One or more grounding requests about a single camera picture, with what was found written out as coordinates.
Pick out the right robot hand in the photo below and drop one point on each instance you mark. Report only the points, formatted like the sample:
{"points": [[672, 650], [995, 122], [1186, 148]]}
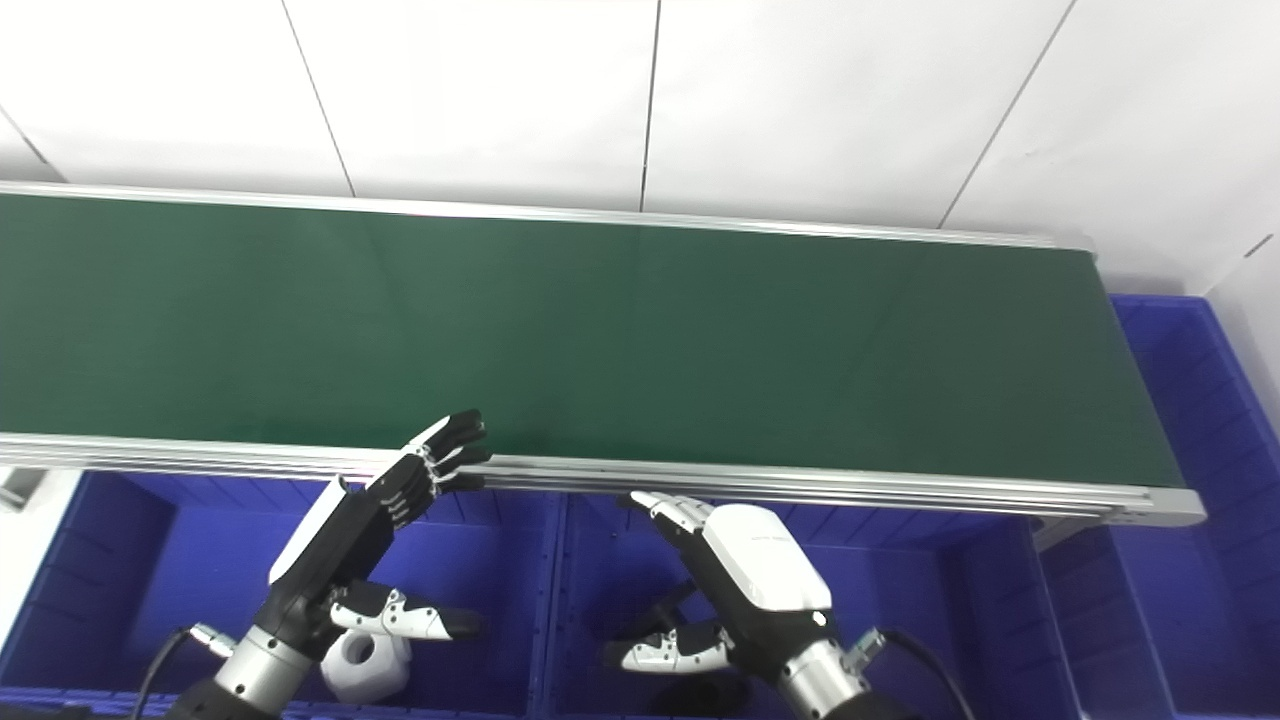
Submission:
{"points": [[760, 580]]}

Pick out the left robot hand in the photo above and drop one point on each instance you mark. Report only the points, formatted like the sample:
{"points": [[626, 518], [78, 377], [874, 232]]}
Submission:
{"points": [[335, 560]]}

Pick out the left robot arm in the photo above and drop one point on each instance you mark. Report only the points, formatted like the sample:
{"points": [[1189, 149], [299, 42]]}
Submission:
{"points": [[255, 670]]}

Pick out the white round machine part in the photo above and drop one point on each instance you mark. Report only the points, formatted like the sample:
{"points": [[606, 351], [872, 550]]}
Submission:
{"points": [[365, 668]]}

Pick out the green conveyor belt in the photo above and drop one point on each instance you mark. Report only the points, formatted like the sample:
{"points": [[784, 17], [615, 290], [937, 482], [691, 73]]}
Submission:
{"points": [[880, 490], [620, 340]]}

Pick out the blue bin holding white part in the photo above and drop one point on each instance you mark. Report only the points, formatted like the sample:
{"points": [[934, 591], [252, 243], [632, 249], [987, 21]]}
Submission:
{"points": [[490, 570]]}

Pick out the blue bin for black parts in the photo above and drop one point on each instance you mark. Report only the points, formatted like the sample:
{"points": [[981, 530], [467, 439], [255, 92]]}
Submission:
{"points": [[920, 620]]}

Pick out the grey conveyor end leg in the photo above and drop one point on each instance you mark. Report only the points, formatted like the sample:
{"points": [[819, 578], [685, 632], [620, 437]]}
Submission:
{"points": [[1070, 530]]}

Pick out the blue bin at conveyor end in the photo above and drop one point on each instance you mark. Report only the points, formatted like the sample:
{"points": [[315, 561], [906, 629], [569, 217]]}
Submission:
{"points": [[1210, 570]]}

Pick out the grey conveyor support bracket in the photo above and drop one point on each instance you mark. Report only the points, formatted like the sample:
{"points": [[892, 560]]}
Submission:
{"points": [[18, 488]]}

